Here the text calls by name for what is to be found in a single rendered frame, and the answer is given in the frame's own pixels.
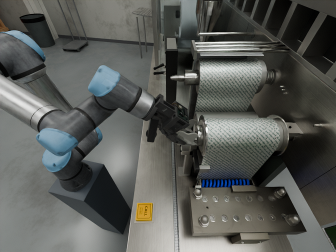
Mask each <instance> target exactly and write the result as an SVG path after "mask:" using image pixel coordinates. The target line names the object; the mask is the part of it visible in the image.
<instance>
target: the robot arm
mask: <svg viewBox="0 0 336 252"><path fill-rule="evenodd" d="M45 60H46V56H45V55H44V52H43V51H42V49H41V48H40V47H39V46H38V45H37V43H36V42H35V41H33V40H32V39H31V38H30V37H29V36H27V35H26V34H24V33H23V32H20V31H17V30H11V31H6V32H0V108H1V109H3V110H4V111H6V112H7V113H9V114H10V115H12V116H14V117H15V118H17V119H18V120H20V121H21V122H23V123H25V124H26V125H28V126H29V127H31V128H32V129H34V130H35V131H37V132H39V133H38V134H37V135H36V140H37V141H38V142H39V143H40V144H41V145H42V146H43V147H44V148H45V149H46V150H45V152H44V153H43V156H42V163H43V165H44V166H45V167H46V169H47V170H48V171H50V172H52V173H53V174H54V175H55V176H56V177H57V178H58V179H59V182H60V185H61V187H62V188H63V189H65V190H66V191H69V192H75V191H78V190H80V189H82V188H84V187H85V186H86V185H87V184H88V183H89V182H90V180H91V178H92V175H93V171H92V168H91V167H90V166H89V165H88V164H87V163H85V162H82V160H83V159H84V158H85V157H86V156H87V155H88V154H89V153H90V152H91V151H92V150H93V149H94V148H95V147H96V146H97V145H98V144H99V143H100V142H101V141H102V139H103V135H102V132H101V130H100V129H99V128H98V126H99V125H100V124H101V123H102V122H103V121H104V120H106V119H107V118H108V117H110V116H111V115H112V114H113V112H115V111H116V110H117V109H118V108H120V109H122V110H124V111H126V112H128V113H129V114H131V115H133V116H135V117H137V118H139V119H142V120H144V121H149V125H148V130H147V131H146V137H147V142H151V143H153V142H154V141H155V138H156V136H157V128H159V130H160V131H161V133H162V134H164V135H165V136H166V137H167V138H168V139H170V140H171V141H172V142H174V143H175V144H178V145H182V146H184V145H185V146H196V145H197V143H195V142H194V140H195V139H196V138H197V137H198V134H197V133H195V132H193V131H192V130H191V128H192V127H193V125H194V124H195V123H196V121H195V120H194V119H191V120H189V117H188V109H187V108H186V107H185V106H183V105H182V104H180V103H179V102H177V101H176V100H175V101H174V102H173V103H172V104H170V103H168V102H167V101H165V100H164V96H163V95H162V94H159V95H158V96H157V97H156V98H155V97H154V96H153V95H151V94H150V93H148V92H147V91H145V90H144V89H142V88H141V87H139V86H138V85H136V84H134V83H133V82H131V81H130V80H128V79H127V78H125V77H124V76H122V75H121V74H120V73H119V72H117V71H114V70H112V69H111V68H109V67H107V66H105V65H101V66H100V67H99V68H98V70H97V71H96V73H95V75H94V77H93V78H92V80H91V82H90V84H89V86H88V90H89V92H91V93H92V94H93V95H92V96H90V97H89V98H87V99H86V100H85V101H83V102H82V103H80V104H79V105H78V106H76V107H75V108H73V107H72V106H71V104H70V103H69V102H68V101H67V99H66V98H65V97H64V95H63V94H62V93H61V92H60V90H59V89H58V88H57V87H56V85H55V84H54V83H53V81H52V80H51V79H50V78H49V76H48V75H47V74H46V69H47V67H46V65H45V64H44V62H45ZM7 77H10V78H11V79H12V80H13V81H14V82H13V81H11V80H10V79H8V78H7ZM15 82H19V83H22V84H23V85H24V86H25V87H26V88H27V89H28V90H27V89H25V88H23V87H22V86H20V85H18V84H17V83H15ZM178 131H179V132H178ZM177 132H178V133H177Z"/></svg>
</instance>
